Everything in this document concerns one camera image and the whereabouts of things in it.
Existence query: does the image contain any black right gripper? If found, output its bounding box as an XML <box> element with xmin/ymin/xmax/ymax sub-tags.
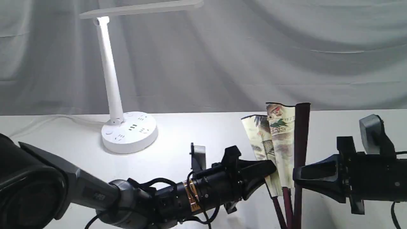
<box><xmin>293</xmin><ymin>136</ymin><xmax>406</xmax><ymax>215</ymax></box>

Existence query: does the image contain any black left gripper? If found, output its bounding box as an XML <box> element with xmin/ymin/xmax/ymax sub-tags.
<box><xmin>183</xmin><ymin>145</ymin><xmax>277</xmax><ymax>214</ymax></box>

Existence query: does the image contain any painted paper folding fan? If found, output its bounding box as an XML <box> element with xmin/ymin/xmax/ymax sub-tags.
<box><xmin>241</xmin><ymin>102</ymin><xmax>311</xmax><ymax>229</ymax></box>

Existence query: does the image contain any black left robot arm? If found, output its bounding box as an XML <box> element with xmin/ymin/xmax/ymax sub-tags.
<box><xmin>0</xmin><ymin>135</ymin><xmax>277</xmax><ymax>229</ymax></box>

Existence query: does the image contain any white desk lamp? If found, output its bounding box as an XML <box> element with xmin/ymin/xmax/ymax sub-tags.
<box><xmin>79</xmin><ymin>0</ymin><xmax>204</xmax><ymax>155</ymax></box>

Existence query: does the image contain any grey backdrop cloth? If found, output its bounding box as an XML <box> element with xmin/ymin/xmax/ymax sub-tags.
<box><xmin>1</xmin><ymin>0</ymin><xmax>407</xmax><ymax>115</ymax></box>

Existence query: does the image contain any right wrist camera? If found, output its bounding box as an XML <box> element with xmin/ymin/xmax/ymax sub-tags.
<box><xmin>359</xmin><ymin>114</ymin><xmax>396</xmax><ymax>157</ymax></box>

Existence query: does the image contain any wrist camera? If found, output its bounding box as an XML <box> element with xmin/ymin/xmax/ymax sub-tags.
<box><xmin>190</xmin><ymin>142</ymin><xmax>207</xmax><ymax>174</ymax></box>
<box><xmin>359</xmin><ymin>114</ymin><xmax>396</xmax><ymax>157</ymax></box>

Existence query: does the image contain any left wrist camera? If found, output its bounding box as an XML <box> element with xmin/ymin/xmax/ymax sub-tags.
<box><xmin>190</xmin><ymin>142</ymin><xmax>207</xmax><ymax>174</ymax></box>

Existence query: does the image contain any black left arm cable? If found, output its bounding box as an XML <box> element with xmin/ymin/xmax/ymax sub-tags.
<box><xmin>84</xmin><ymin>172</ymin><xmax>221</xmax><ymax>229</ymax></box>

